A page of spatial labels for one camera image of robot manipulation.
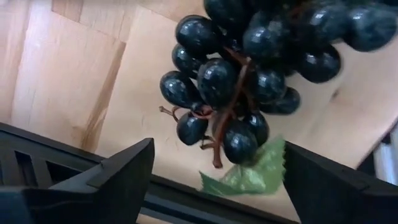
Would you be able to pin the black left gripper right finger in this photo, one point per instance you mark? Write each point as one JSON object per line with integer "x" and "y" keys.
{"x": 326, "y": 193}

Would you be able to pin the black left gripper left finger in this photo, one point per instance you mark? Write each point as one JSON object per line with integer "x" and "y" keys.
{"x": 118, "y": 186}

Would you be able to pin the dark grape bunch with leaf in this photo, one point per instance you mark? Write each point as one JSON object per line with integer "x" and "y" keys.
{"x": 217, "y": 81}

